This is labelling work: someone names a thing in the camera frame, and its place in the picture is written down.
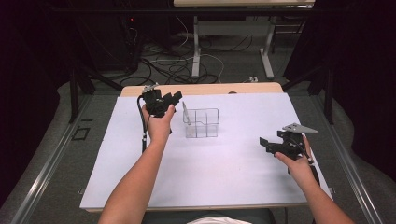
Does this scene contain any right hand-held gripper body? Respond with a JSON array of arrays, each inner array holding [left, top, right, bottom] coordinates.
[[274, 122, 318, 161]]

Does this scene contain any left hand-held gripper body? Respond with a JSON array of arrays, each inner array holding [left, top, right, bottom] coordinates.
[[141, 83, 175, 119]]

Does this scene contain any silver pen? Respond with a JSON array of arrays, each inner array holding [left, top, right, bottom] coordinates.
[[181, 101, 191, 126]]

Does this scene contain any clear acrylic organizer box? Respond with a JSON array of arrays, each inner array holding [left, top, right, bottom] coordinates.
[[182, 107, 220, 139]]

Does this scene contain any person's right hand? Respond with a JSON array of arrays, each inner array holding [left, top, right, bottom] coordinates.
[[274, 134, 316, 188]]

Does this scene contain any person's left hand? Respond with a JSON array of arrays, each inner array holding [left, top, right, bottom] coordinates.
[[141, 104, 177, 145]]

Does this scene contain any white table cover sheet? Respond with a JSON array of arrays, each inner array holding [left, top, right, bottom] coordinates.
[[79, 92, 333, 209]]

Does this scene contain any black computer tower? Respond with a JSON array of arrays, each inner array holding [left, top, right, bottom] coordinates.
[[123, 14, 145, 73]]

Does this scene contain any black metal stand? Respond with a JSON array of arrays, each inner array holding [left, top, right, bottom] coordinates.
[[281, 64, 336, 125], [68, 60, 125, 124]]

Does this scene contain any person's white shirt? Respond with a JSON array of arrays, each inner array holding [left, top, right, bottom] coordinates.
[[186, 217, 254, 224]]

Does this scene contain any white-framed desk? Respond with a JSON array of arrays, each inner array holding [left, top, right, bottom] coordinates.
[[173, 0, 316, 80]]

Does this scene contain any tangle of black floor cables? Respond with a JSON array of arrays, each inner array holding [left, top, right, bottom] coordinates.
[[120, 34, 225, 87]]

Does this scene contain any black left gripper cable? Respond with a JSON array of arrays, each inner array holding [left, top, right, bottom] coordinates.
[[136, 94, 149, 154]]

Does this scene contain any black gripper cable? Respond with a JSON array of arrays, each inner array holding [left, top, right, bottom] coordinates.
[[136, 94, 149, 154], [289, 136, 321, 188]]

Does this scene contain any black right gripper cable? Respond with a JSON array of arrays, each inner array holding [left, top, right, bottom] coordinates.
[[289, 136, 321, 188]]

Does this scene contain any white floor cable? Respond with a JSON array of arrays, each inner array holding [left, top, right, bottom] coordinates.
[[174, 15, 226, 84]]

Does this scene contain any aluminium floor rail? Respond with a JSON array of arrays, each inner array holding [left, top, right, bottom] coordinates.
[[311, 92, 385, 224], [11, 94, 94, 224]]

